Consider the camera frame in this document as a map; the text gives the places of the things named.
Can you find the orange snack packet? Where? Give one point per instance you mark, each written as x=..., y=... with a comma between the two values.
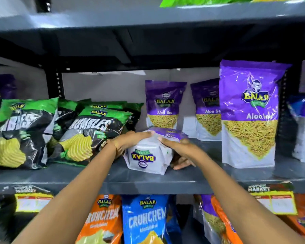
x=226, y=226
x=303, y=213
x=104, y=221

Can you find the person's right forearm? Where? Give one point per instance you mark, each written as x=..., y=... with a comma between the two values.
x=244, y=205

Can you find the green black chips packet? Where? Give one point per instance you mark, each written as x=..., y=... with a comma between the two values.
x=20, y=134
x=91, y=134
x=64, y=114
x=127, y=109

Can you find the person's left fingers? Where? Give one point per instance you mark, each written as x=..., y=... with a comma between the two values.
x=139, y=135

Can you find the yellow shelf price label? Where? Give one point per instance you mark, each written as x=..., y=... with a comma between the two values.
x=31, y=200
x=274, y=199

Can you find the person's left forearm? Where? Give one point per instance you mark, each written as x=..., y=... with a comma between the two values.
x=73, y=195

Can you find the person's right thumb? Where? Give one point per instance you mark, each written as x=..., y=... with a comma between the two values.
x=184, y=165

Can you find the bright green snack packet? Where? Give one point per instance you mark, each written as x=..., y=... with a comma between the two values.
x=198, y=0

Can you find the blue snack packet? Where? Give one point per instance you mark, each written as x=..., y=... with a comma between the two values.
x=297, y=104
x=147, y=218

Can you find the grey metal shelf rack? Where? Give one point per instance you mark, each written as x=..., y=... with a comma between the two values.
x=142, y=179

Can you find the dark snack packet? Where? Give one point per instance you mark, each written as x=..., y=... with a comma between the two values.
x=1, y=218

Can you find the person's right hand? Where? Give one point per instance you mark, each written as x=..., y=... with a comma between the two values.
x=188, y=152

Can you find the person's left hand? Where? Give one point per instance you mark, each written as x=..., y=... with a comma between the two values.
x=124, y=142

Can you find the large purple white snack pouch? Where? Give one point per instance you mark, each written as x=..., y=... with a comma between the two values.
x=249, y=111

